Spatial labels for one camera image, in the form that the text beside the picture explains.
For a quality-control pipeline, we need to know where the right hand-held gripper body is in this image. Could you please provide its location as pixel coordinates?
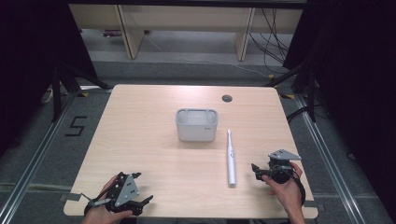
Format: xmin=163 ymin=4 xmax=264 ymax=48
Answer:
xmin=262 ymin=148 xmax=303 ymax=185

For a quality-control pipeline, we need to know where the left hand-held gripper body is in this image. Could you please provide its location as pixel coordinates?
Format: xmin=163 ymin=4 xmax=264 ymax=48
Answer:
xmin=105 ymin=172 xmax=144 ymax=217

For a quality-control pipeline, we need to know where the white electric toothbrush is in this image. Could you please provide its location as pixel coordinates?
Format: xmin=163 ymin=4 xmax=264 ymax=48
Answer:
xmin=226 ymin=129 xmax=238 ymax=189

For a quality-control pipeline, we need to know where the grey toothbrush holder box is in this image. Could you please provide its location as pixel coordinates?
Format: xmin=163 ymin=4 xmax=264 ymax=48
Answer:
xmin=175 ymin=107 xmax=219 ymax=143

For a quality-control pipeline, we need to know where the person's right hand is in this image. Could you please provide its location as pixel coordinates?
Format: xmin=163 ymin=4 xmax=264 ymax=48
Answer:
xmin=261 ymin=161 xmax=305 ymax=217

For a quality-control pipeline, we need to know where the person's left hand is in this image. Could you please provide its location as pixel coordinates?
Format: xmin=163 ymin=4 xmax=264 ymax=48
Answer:
xmin=81 ymin=175 xmax=134 ymax=224

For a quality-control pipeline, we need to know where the grey tape strip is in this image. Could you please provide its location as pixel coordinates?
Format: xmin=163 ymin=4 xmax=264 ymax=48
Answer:
xmin=59 ymin=192 xmax=82 ymax=203
xmin=303 ymin=199 xmax=327 ymax=213

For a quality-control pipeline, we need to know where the black metal stand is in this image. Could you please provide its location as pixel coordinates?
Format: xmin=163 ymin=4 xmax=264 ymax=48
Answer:
xmin=263 ymin=61 xmax=318 ymax=123
xmin=50 ymin=63 xmax=111 ymax=123

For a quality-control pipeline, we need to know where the black curtain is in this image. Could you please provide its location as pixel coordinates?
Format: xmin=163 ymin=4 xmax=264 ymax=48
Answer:
xmin=0 ymin=0 xmax=98 ymax=158
xmin=281 ymin=0 xmax=396 ymax=216

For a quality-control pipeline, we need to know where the light wooden desk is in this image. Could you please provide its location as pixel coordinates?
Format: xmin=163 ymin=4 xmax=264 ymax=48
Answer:
xmin=68 ymin=3 xmax=304 ymax=62

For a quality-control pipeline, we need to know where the right hand-held gripper cable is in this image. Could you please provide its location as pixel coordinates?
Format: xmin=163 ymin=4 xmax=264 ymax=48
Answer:
xmin=290 ymin=169 xmax=307 ymax=207

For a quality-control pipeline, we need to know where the hand-held gripper cable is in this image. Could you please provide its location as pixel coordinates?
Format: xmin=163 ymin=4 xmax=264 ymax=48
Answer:
xmin=80 ymin=191 xmax=112 ymax=217
xmin=290 ymin=169 xmax=307 ymax=207

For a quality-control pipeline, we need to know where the left hand-held gripper cable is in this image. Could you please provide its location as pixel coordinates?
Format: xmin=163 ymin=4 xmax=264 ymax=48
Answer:
xmin=80 ymin=191 xmax=112 ymax=217

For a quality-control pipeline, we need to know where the metal floor rail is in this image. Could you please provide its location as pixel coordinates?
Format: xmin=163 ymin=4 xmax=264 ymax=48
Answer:
xmin=0 ymin=92 xmax=78 ymax=220
xmin=294 ymin=92 xmax=366 ymax=224

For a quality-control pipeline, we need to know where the black floor cable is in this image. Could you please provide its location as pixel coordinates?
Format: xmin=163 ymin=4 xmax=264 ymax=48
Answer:
xmin=285 ymin=105 xmax=310 ymax=123

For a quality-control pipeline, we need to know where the bundle of black cables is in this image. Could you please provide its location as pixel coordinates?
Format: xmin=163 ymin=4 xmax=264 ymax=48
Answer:
xmin=247 ymin=7 xmax=291 ymax=75

